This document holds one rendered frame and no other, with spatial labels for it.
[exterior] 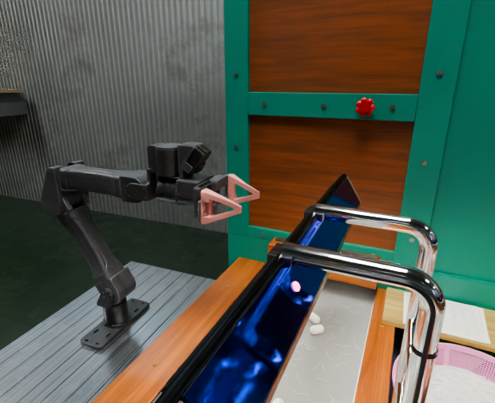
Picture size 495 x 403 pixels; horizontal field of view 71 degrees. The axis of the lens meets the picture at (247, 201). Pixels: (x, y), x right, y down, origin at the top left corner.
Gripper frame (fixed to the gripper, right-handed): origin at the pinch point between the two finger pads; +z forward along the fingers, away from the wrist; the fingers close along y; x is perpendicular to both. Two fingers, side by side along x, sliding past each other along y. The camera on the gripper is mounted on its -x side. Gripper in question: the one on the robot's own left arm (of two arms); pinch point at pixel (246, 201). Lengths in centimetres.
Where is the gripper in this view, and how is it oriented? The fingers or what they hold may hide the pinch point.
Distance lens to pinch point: 69.3
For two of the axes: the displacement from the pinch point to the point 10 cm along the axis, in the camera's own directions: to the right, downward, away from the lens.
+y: 3.7, -3.0, 8.8
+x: -0.1, 9.4, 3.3
